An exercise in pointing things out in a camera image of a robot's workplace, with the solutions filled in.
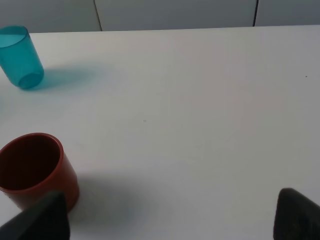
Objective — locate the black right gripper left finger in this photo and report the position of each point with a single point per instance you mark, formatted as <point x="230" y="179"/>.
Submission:
<point x="47" y="219"/>

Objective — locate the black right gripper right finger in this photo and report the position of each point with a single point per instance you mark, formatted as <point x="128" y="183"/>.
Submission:
<point x="296" y="217"/>

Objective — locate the teal translucent plastic cup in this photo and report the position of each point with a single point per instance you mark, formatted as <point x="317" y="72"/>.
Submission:
<point x="19" y="59"/>

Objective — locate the red plastic cup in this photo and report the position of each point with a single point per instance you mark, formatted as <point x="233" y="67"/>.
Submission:
<point x="33" y="165"/>

